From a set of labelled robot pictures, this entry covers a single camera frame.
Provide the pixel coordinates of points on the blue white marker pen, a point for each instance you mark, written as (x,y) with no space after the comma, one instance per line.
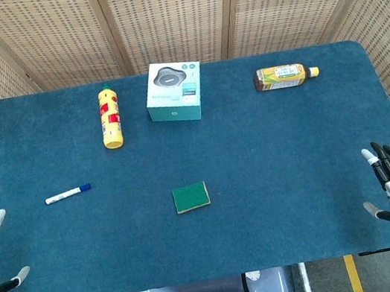
(64,195)

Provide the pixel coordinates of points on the green and yellow sponge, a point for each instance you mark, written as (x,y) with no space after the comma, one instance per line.
(191,197)

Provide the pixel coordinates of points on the silver table leg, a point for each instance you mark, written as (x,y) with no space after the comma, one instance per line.
(305,285)

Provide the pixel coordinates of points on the blue felt table cloth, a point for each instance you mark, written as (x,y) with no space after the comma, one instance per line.
(240,168)

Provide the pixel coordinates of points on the tea bottle with yellow cap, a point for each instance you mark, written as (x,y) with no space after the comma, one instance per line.
(281,77)

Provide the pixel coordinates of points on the yellow bottle with red label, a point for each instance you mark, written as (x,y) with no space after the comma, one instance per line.
(111,119)

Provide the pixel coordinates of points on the teal and white speaker box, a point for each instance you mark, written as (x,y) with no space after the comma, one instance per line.
(174,93)

